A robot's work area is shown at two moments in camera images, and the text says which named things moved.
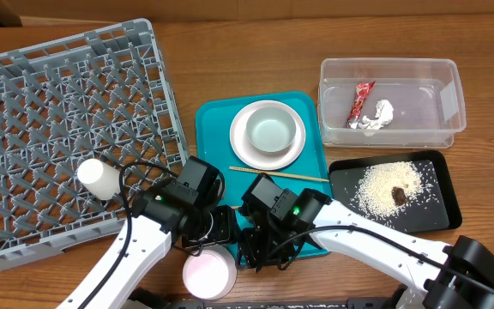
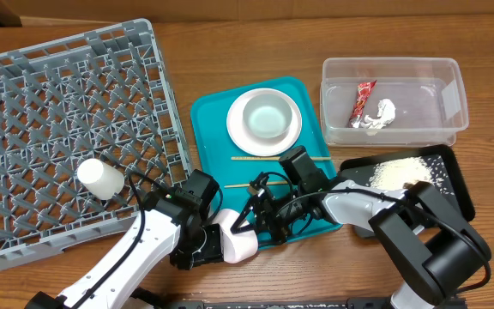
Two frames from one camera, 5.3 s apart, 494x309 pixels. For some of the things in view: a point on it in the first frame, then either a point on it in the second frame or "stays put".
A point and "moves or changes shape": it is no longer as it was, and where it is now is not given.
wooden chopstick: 277,173 to 273,158
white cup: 102,179 stays put
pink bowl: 211,275 moves or changes shape
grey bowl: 271,129 moves or changes shape
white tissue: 384,113 stays put
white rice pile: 372,190 moves or changes shape
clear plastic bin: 426,95 stays put
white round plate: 260,160 to 252,143
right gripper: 252,257 to 275,229
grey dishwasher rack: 39,111 stays put
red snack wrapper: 361,94 stays put
